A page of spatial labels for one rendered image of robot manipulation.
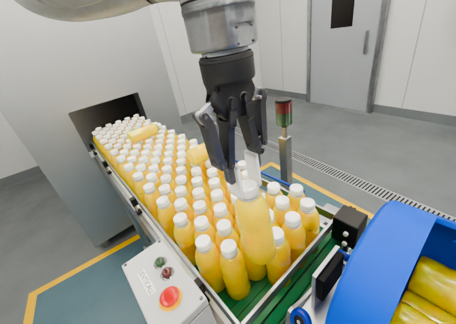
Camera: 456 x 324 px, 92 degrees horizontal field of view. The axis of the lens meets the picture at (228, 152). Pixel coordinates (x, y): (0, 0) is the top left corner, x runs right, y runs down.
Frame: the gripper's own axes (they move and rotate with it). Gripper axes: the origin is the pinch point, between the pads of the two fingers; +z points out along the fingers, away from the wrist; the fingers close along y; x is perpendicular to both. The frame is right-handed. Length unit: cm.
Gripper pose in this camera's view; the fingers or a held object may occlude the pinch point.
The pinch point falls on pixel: (244, 174)
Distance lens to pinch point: 39.5
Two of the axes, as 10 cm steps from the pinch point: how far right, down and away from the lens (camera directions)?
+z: 1.6, 8.6, 4.8
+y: 7.5, -4.3, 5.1
